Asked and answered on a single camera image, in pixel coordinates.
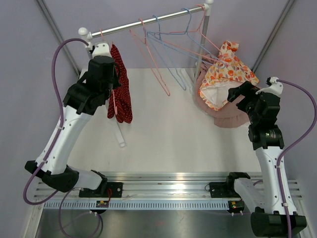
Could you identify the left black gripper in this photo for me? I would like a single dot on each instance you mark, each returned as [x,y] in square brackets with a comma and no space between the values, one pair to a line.
[116,83]

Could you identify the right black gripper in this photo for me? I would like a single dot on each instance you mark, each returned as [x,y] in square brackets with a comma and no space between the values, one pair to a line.
[247,89]

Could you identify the orange floral skirt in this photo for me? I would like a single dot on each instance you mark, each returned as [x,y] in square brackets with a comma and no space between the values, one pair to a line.
[228,72]

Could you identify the pink skirt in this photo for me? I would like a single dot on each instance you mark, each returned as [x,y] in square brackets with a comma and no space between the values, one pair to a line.
[227,117]

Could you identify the red polka dot skirt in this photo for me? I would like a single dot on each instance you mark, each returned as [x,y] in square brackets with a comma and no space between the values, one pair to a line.
[122,93]

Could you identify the blue hanger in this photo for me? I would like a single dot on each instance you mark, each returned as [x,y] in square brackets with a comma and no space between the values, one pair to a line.
[152,37]
[180,39]

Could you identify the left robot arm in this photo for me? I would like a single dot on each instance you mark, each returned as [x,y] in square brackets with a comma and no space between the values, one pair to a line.
[82,99]

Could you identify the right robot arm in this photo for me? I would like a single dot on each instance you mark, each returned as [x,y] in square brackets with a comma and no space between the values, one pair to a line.
[273,212]

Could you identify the metal clothes rack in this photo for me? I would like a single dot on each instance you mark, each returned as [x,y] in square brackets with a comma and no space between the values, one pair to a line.
[88,36]

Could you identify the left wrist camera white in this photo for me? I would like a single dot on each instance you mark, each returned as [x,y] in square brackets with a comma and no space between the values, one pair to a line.
[98,49]

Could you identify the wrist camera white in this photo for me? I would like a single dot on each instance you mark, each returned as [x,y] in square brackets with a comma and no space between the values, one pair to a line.
[98,49]
[274,86]

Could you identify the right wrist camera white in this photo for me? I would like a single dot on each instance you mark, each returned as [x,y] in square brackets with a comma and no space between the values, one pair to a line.
[274,86]

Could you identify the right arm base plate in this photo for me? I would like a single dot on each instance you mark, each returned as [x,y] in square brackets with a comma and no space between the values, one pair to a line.
[222,190]

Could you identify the aluminium rail frame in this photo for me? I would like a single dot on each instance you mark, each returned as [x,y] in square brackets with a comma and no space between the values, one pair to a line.
[164,186]

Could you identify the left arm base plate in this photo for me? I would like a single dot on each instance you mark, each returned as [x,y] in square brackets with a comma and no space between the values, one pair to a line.
[116,189]

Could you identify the slotted cable duct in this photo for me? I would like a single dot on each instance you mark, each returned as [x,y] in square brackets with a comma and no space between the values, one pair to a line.
[138,205]

